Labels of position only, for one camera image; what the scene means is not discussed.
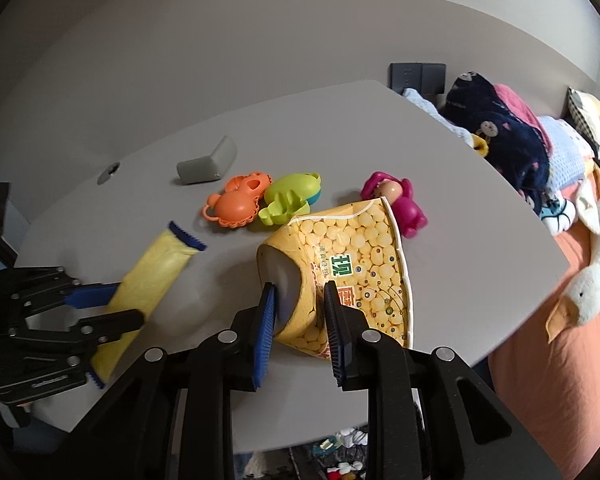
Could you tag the grey table grommet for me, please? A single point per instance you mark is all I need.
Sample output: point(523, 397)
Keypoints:
point(109, 172)

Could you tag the green and blue plastic toy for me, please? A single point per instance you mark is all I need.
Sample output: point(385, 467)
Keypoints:
point(290, 192)

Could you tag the dark wall socket panel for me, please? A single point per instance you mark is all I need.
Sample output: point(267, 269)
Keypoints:
point(417, 77)

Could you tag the checked pillow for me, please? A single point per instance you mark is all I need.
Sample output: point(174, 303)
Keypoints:
point(587, 115)

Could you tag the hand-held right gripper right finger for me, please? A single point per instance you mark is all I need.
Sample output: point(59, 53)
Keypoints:
point(332, 335)

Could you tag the pink cloth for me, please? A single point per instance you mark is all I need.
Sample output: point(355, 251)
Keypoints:
point(517, 105)

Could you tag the orange plastic toy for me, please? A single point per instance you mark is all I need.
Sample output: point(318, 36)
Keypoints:
point(235, 205)

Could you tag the cartoon printed cloth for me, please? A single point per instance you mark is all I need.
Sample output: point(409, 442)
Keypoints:
point(555, 215)

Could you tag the grey box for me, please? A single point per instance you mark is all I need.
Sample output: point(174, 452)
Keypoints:
point(200, 170)

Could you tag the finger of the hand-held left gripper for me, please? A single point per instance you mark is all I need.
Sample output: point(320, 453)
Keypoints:
point(115, 322)
point(92, 294)

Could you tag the orange bedsheet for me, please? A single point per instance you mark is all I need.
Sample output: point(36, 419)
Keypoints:
point(555, 385)

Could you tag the light blue cloth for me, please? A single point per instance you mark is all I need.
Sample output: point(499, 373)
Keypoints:
point(430, 110)

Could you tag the navy printed blanket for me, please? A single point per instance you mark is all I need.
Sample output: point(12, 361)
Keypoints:
point(500, 145)

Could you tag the white goose plush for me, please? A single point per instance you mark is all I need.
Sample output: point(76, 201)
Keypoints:
point(595, 280)

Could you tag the yellow packet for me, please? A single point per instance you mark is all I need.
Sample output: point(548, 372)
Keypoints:
point(150, 270)

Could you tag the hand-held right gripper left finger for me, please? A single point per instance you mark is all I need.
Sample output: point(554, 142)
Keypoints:
point(265, 340)

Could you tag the white quilted blanket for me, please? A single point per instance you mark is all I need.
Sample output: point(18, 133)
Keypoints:
point(565, 155)

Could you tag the pink doll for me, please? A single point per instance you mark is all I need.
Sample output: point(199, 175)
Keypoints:
point(405, 210)

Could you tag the yellow paper noodle cup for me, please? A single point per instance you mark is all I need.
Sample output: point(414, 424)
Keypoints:
point(360, 245)

